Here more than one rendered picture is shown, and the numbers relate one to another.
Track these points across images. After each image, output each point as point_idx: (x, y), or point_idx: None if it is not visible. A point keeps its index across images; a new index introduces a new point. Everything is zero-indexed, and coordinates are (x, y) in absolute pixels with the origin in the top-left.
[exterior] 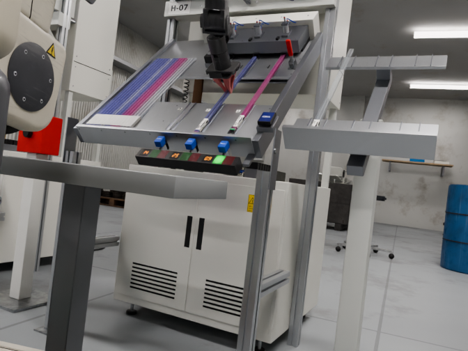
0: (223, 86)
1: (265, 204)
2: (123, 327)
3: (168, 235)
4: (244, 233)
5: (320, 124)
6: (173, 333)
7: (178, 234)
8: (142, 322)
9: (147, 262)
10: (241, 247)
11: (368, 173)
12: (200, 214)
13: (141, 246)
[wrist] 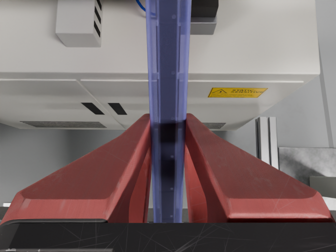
0: (146, 214)
1: None
2: (68, 158)
3: (58, 111)
4: (203, 106)
5: None
6: (119, 134)
7: (77, 110)
8: (74, 130)
9: (45, 120)
10: (197, 112)
11: None
12: (108, 101)
13: (18, 116)
